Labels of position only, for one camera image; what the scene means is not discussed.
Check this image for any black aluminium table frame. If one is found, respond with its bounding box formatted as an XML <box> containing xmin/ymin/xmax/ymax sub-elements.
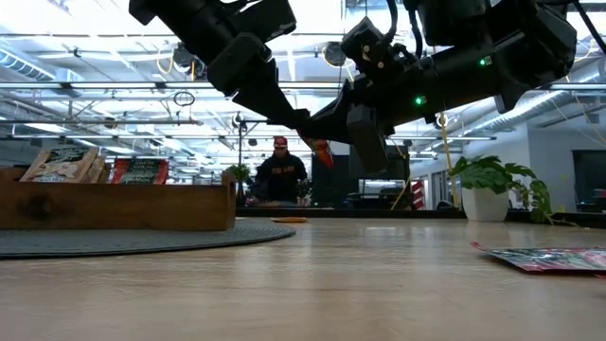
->
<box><xmin>235</xmin><ymin>206</ymin><xmax>606</xmax><ymax>229</ymax></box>

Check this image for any wooden three-compartment tray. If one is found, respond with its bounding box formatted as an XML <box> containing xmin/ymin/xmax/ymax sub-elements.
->
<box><xmin>0</xmin><ymin>165</ymin><xmax>237</xmax><ymax>232</ymax></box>

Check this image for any yellow cable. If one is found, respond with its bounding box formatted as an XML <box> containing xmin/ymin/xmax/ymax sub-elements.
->
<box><xmin>437</xmin><ymin>111</ymin><xmax>460</xmax><ymax>209</ymax></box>

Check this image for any black cabinet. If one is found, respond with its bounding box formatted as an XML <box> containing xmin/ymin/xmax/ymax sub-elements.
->
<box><xmin>311</xmin><ymin>154</ymin><xmax>351</xmax><ymax>209</ymax></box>

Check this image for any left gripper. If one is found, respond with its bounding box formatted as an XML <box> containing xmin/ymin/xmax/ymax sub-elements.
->
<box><xmin>155</xmin><ymin>0</ymin><xmax>312</xmax><ymax>128</ymax></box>

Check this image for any round grey mat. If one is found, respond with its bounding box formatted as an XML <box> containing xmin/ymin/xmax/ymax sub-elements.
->
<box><xmin>0</xmin><ymin>220</ymin><xmax>297</xmax><ymax>261</ymax></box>

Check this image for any beige tea packet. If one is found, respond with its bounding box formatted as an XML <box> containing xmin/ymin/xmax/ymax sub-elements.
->
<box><xmin>19</xmin><ymin>146</ymin><xmax>99</xmax><ymax>184</ymax></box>
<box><xmin>83</xmin><ymin>154</ymin><xmax>113</xmax><ymax>185</ymax></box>

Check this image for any black monitor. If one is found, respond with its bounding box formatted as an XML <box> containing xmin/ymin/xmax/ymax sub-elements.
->
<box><xmin>348</xmin><ymin>144</ymin><xmax>411</xmax><ymax>181</ymax></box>

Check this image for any person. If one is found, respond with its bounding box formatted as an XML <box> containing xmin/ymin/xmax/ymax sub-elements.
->
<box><xmin>249</xmin><ymin>135</ymin><xmax>310</xmax><ymax>208</ymax></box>

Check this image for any silver ventilation duct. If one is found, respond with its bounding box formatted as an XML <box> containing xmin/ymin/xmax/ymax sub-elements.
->
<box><xmin>466</xmin><ymin>84</ymin><xmax>606</xmax><ymax>138</ymax></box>
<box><xmin>0</xmin><ymin>46</ymin><xmax>58</xmax><ymax>82</ymax></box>

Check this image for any green potted plant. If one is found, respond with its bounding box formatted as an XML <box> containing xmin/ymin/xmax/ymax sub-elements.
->
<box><xmin>447</xmin><ymin>154</ymin><xmax>577</xmax><ymax>227</ymax></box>

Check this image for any small green background plant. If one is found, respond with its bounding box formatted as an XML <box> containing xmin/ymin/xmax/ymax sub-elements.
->
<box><xmin>225</xmin><ymin>163</ymin><xmax>253</xmax><ymax>184</ymax></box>

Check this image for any red white striped object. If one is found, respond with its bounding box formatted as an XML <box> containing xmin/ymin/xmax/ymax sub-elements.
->
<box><xmin>410</xmin><ymin>179</ymin><xmax>426</xmax><ymax>211</ymax></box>

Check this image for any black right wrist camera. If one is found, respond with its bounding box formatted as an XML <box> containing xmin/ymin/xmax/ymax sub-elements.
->
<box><xmin>340</xmin><ymin>16</ymin><xmax>395</xmax><ymax>72</ymax></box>

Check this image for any dark wall screen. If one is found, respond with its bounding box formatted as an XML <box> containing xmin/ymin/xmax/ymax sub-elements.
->
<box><xmin>571</xmin><ymin>150</ymin><xmax>606</xmax><ymax>213</ymax></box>

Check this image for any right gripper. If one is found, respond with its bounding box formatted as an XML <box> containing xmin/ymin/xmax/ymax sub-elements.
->
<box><xmin>296</xmin><ymin>56</ymin><xmax>444</xmax><ymax>174</ymax></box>

